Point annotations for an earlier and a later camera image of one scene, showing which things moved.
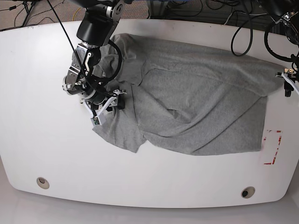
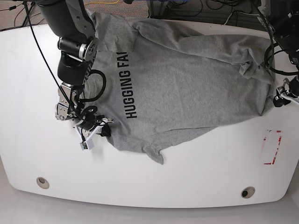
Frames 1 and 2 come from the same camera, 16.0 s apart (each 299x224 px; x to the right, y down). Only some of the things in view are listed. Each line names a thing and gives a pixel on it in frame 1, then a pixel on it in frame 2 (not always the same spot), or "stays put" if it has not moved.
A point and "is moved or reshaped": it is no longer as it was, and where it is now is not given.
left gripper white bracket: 98,119 → 89,139
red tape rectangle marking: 265,139 stays put
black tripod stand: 26,7 stays put
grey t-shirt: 184,99 is moved or reshaped
